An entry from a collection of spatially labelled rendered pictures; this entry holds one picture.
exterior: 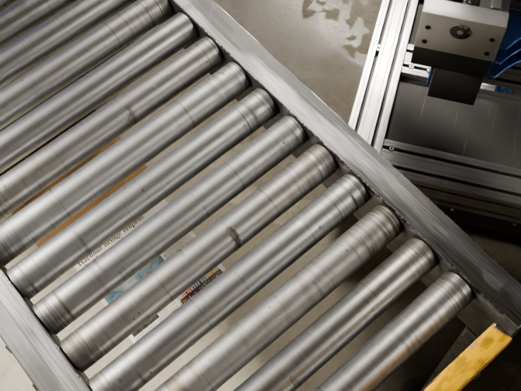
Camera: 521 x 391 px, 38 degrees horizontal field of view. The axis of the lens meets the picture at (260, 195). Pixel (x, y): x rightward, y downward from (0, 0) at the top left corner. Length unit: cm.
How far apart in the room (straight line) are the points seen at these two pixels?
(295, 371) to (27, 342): 34
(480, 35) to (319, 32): 99
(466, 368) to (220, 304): 31
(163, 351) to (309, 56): 134
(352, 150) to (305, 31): 117
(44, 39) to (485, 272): 75
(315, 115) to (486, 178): 72
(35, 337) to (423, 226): 53
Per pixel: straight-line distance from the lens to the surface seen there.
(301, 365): 95
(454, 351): 123
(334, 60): 215
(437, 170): 173
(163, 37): 120
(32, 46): 124
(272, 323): 97
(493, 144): 182
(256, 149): 107
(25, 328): 102
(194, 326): 98
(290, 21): 224
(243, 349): 96
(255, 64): 115
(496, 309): 101
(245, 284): 99
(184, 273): 100
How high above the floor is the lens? 172
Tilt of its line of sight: 63 degrees down
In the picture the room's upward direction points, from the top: 5 degrees counter-clockwise
